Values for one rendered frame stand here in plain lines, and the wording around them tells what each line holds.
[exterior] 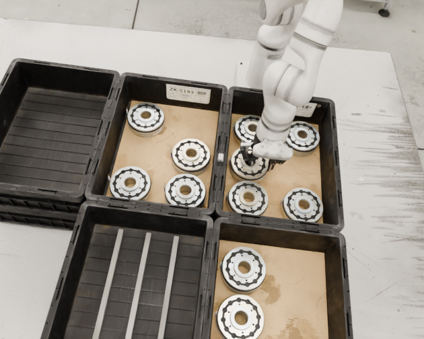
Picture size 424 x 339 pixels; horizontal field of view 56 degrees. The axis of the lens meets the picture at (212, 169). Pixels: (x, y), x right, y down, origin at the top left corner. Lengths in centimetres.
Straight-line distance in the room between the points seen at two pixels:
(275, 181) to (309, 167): 11
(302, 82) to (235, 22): 206
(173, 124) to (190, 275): 44
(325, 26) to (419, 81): 212
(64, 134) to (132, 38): 57
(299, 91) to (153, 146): 48
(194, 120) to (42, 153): 43
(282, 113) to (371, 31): 226
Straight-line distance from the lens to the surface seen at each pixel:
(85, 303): 96
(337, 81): 157
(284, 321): 96
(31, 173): 113
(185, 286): 95
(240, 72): 136
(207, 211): 90
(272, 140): 92
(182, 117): 117
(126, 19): 282
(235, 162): 106
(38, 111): 124
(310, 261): 102
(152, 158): 109
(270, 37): 120
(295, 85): 79
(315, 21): 78
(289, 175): 110
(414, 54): 304
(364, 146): 141
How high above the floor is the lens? 175
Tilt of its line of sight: 59 degrees down
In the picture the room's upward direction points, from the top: 9 degrees clockwise
